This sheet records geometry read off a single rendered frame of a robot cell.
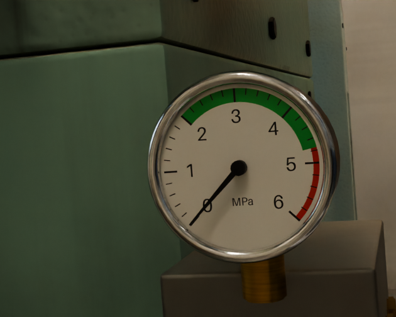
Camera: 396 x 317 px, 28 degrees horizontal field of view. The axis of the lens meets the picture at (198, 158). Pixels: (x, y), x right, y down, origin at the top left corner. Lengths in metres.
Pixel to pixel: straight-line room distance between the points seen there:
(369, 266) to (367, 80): 2.57
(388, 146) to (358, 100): 0.19
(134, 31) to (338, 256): 0.12
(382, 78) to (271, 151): 2.60
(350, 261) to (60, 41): 0.15
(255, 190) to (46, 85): 0.13
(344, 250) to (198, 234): 0.08
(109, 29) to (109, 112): 0.03
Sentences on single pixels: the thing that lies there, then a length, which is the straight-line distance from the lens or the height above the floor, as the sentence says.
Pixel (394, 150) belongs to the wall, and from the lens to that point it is 2.86.
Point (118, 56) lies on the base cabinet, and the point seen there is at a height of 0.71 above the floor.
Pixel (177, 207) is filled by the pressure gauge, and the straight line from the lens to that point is 0.26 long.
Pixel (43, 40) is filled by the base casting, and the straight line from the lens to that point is 0.35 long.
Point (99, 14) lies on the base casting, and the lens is 0.34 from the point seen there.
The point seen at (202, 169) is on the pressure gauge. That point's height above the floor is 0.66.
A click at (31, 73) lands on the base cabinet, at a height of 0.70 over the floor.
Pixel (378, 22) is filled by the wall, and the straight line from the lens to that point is 2.86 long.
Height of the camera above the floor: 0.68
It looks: 3 degrees down
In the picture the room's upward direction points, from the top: 5 degrees counter-clockwise
